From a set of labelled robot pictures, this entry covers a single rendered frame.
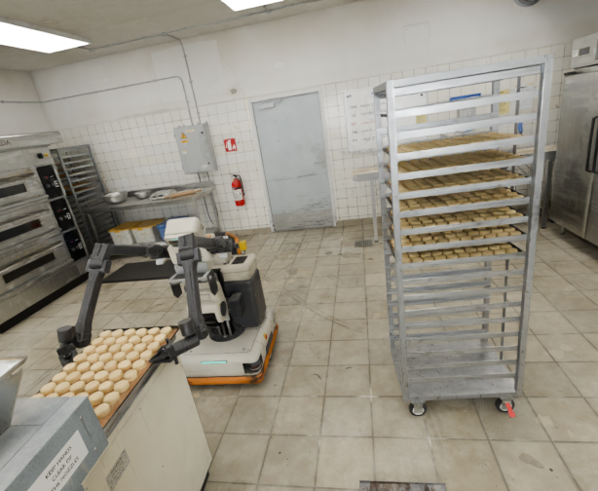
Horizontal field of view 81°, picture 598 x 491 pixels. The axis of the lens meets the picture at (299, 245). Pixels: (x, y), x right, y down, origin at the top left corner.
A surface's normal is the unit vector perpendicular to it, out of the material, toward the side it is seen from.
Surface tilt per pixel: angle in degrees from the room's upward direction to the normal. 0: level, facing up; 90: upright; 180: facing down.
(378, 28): 90
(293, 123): 90
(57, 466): 90
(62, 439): 90
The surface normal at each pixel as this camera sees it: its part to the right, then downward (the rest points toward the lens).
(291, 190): -0.15, 0.36
